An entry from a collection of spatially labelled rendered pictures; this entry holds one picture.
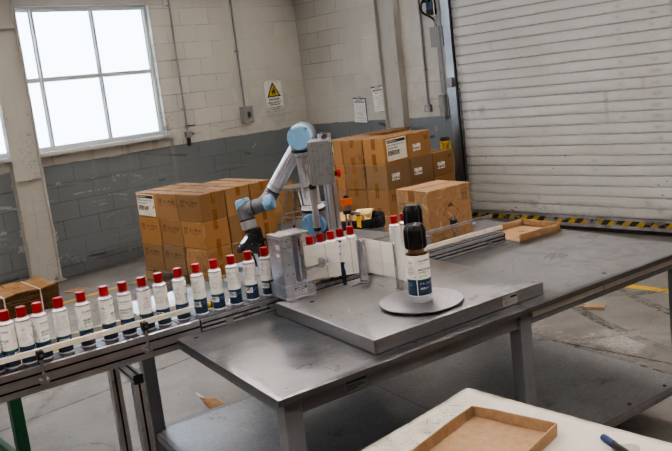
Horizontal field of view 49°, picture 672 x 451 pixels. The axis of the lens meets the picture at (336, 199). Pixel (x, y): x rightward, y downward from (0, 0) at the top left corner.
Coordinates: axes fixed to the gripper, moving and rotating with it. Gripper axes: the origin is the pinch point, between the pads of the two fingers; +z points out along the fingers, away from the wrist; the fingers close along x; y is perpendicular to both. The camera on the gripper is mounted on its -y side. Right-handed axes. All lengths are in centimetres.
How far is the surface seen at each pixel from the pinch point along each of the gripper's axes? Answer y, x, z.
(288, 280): -35, -60, 4
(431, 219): 74, -53, 2
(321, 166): 0, -61, -37
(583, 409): 55, -116, 95
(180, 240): 156, 295, -30
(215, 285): -56, -43, -2
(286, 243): -34, -64, -10
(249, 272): -42, -47, -3
